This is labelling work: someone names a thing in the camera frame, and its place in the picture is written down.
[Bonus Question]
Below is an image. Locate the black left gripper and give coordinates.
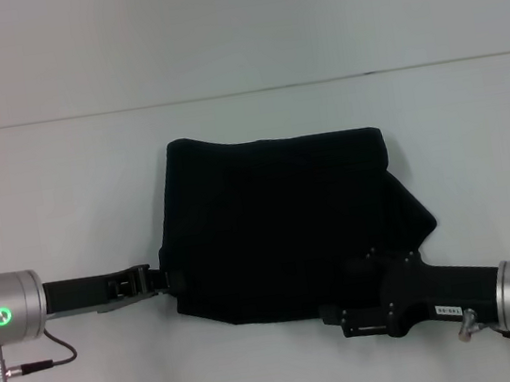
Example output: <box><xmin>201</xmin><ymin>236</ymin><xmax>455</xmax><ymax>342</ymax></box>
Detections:
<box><xmin>40</xmin><ymin>259</ymin><xmax>190</xmax><ymax>323</ymax></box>

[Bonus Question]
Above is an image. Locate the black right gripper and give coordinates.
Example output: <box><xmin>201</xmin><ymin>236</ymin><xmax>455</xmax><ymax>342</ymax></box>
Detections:
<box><xmin>310</xmin><ymin>230</ymin><xmax>508</xmax><ymax>349</ymax></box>

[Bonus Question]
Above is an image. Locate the black shirt with FREE print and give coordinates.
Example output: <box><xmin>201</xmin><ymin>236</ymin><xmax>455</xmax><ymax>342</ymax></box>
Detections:
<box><xmin>141</xmin><ymin>104</ymin><xmax>448</xmax><ymax>342</ymax></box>

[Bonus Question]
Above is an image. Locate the red left gripper cable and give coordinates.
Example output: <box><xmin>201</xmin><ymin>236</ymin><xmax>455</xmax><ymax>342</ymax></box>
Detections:
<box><xmin>0</xmin><ymin>326</ymin><xmax>80</xmax><ymax>379</ymax></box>

